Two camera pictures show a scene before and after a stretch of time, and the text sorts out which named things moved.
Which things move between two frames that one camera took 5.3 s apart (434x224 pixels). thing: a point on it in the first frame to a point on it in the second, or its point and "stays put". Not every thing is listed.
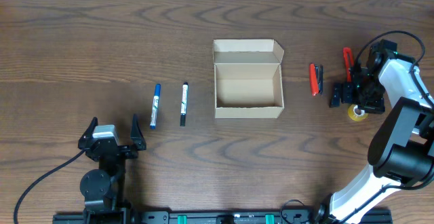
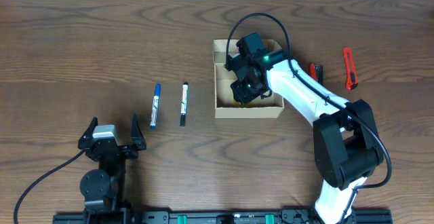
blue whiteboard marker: [156, 104] stays put
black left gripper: [139, 140] stays put
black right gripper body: [365, 89] to [241, 89]
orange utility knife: [349, 62] stays put
